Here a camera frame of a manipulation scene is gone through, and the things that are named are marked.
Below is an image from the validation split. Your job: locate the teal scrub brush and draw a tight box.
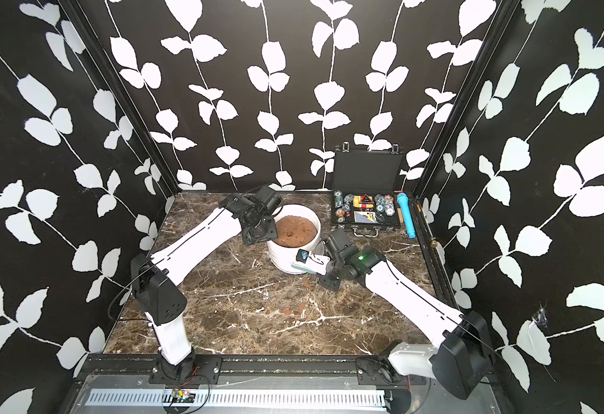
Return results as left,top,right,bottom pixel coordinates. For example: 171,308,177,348
291,263,316,274

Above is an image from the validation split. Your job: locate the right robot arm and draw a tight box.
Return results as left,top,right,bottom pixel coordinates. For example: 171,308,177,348
307,229,496,400

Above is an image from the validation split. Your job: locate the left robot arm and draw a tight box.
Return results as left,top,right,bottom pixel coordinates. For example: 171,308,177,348
131,187,281,367

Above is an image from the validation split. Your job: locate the brown mud in pot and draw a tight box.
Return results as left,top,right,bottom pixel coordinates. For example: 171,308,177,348
274,216,318,248

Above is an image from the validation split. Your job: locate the playing card deck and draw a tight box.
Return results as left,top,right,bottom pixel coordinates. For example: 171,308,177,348
354,211,378,224

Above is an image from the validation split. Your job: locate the black open case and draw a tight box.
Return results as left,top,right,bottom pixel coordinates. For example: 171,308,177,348
331,141,403,237

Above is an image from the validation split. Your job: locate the small circuit board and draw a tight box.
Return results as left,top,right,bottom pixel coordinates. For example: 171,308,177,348
169,390,196,405

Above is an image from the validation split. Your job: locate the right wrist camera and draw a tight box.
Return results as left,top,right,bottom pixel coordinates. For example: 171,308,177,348
292,249,331,276

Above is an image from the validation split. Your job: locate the black mounting rail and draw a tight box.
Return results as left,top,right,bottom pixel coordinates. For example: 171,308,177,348
81,354,494,386

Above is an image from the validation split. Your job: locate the white slotted cable duct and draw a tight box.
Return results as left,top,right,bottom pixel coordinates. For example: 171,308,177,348
82,389,386,410

